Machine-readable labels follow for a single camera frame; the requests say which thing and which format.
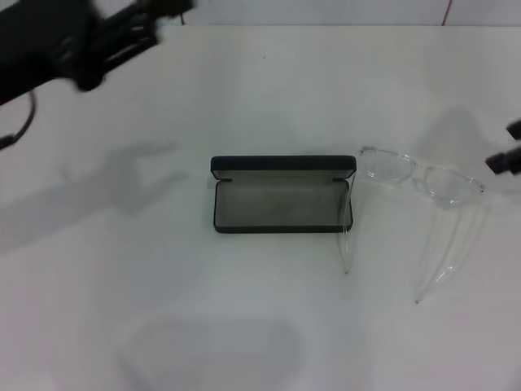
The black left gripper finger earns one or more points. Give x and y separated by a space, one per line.
163 8
138 38

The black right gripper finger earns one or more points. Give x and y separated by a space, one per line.
516 129
506 163

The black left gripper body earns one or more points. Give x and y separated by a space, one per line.
36 40

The clear transparent glasses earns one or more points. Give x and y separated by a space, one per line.
386 165

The black glasses case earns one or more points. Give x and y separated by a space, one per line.
285 163

